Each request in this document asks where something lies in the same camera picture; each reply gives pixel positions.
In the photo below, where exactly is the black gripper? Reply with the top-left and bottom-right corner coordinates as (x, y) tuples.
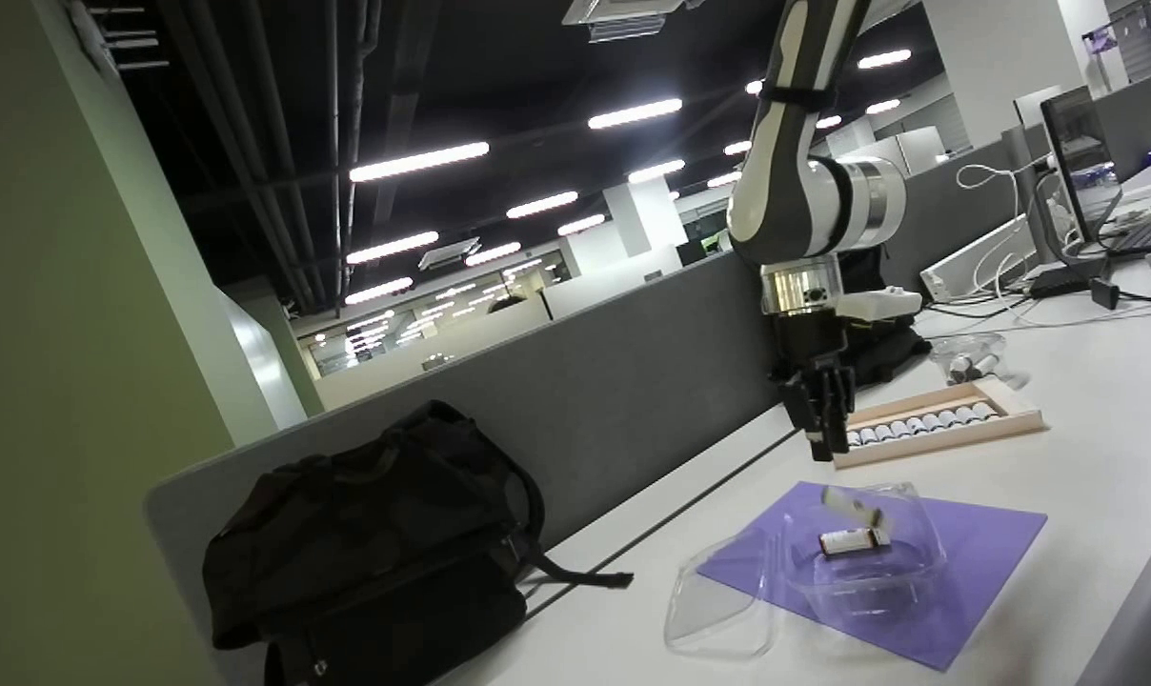
(778, 315), (862, 465)

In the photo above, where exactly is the wooden bottle tray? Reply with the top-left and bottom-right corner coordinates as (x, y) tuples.
(845, 374), (1053, 471)

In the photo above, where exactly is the black backpack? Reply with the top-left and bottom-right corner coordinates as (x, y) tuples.
(750, 194), (934, 392)

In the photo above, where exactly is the clear plastic bag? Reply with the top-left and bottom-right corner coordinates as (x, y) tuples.
(784, 479), (949, 630)

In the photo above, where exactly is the purple mat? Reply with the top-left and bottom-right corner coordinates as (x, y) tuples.
(694, 475), (1053, 675)

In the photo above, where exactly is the clear plastic lid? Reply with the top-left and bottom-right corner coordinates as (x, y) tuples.
(658, 542), (784, 664)

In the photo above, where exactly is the grey desk divider panel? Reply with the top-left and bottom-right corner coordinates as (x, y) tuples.
(145, 238), (934, 603)

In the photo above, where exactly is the white flat device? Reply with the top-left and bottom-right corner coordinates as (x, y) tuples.
(919, 209), (1044, 303)

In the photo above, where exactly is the black power adapter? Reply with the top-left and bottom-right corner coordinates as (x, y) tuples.
(1031, 259), (1121, 307)

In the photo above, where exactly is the black laptop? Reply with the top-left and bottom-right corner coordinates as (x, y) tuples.
(1038, 73), (1151, 259)

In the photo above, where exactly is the black duffel bag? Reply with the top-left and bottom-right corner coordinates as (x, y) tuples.
(197, 396), (635, 686)

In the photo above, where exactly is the ceiling air conditioner unit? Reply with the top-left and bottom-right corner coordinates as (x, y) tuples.
(557, 0), (696, 45)

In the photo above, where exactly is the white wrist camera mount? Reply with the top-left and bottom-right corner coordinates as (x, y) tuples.
(759, 259), (926, 322)

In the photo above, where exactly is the white cable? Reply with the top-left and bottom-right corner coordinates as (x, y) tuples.
(954, 152), (1050, 259)

